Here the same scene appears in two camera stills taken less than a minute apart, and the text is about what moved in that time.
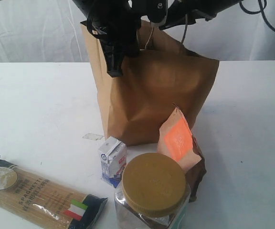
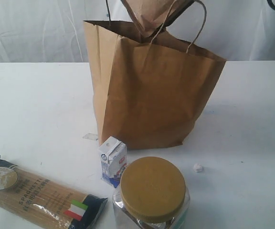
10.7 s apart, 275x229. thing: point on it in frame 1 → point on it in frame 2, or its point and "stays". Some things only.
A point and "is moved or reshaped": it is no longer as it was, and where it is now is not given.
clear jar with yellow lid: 154,194 stays
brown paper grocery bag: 163,74 stays
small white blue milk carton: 113,153 stays
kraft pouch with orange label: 176,139 is moved or reshaped
